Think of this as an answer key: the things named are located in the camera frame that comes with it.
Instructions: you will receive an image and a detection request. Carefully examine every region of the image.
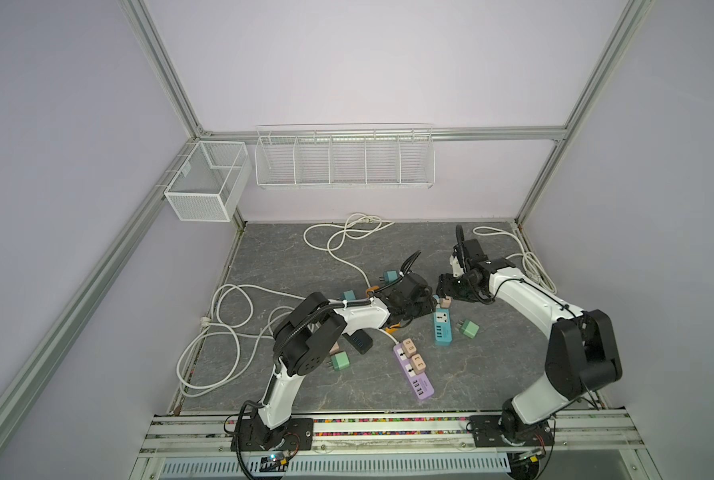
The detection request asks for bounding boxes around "long white wire basket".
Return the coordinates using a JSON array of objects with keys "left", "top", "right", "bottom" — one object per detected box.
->
[{"left": 254, "top": 123, "right": 436, "bottom": 189}]

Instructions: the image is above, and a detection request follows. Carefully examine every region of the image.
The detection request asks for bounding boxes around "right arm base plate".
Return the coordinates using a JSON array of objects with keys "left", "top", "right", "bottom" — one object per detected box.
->
[{"left": 466, "top": 413, "right": 555, "bottom": 448}]

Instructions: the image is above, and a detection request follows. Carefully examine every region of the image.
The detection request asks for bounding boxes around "teal power strip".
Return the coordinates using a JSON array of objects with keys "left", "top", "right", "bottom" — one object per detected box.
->
[{"left": 433, "top": 308, "right": 452, "bottom": 346}]

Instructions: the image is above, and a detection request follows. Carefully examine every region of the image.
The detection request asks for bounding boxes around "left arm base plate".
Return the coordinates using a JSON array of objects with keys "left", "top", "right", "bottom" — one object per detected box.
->
[{"left": 231, "top": 417, "right": 314, "bottom": 452}]

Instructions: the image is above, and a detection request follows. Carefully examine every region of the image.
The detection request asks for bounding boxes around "purple power strip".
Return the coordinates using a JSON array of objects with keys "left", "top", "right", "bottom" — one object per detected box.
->
[{"left": 393, "top": 339, "right": 435, "bottom": 401}]

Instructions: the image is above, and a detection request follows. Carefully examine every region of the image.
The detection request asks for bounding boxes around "small white mesh basket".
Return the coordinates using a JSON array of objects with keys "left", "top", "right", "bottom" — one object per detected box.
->
[{"left": 165, "top": 141, "right": 252, "bottom": 223}]

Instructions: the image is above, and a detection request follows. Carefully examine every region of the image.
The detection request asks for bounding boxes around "pink plug purple strip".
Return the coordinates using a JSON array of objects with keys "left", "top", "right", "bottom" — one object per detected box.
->
[
  {"left": 410, "top": 354, "right": 426, "bottom": 375},
  {"left": 401, "top": 338, "right": 417, "bottom": 357}
]

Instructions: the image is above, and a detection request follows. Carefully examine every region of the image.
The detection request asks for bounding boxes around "white cable of teal strip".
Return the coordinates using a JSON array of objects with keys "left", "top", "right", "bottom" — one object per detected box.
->
[{"left": 472, "top": 226, "right": 558, "bottom": 296}]

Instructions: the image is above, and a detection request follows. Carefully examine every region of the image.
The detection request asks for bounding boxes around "black power strip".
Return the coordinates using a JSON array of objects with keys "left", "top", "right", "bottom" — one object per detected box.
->
[{"left": 343, "top": 330, "right": 373, "bottom": 355}]

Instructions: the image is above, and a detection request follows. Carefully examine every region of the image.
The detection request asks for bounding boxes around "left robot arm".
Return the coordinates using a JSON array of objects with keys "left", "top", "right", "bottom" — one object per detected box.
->
[{"left": 252, "top": 272, "right": 435, "bottom": 430}]

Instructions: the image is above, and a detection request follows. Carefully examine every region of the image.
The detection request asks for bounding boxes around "white cable of orange strip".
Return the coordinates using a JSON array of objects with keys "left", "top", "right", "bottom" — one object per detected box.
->
[{"left": 302, "top": 212, "right": 394, "bottom": 289}]

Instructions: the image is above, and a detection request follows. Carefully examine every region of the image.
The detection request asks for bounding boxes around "teal charger plug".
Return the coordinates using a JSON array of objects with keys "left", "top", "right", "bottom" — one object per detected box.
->
[
  {"left": 380, "top": 270, "right": 400, "bottom": 285},
  {"left": 341, "top": 290, "right": 357, "bottom": 302}
]

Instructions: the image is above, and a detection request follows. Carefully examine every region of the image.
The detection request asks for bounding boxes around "white slotted cable duct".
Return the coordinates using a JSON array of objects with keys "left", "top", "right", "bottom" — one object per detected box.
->
[{"left": 154, "top": 452, "right": 511, "bottom": 479}]

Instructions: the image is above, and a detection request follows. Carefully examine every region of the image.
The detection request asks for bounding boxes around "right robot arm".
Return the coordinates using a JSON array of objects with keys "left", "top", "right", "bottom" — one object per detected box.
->
[{"left": 437, "top": 225, "right": 623, "bottom": 444}]

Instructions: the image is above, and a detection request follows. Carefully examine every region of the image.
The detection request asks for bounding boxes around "green USB charger plug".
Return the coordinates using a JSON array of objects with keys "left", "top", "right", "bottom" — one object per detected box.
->
[{"left": 330, "top": 351, "right": 351, "bottom": 371}]

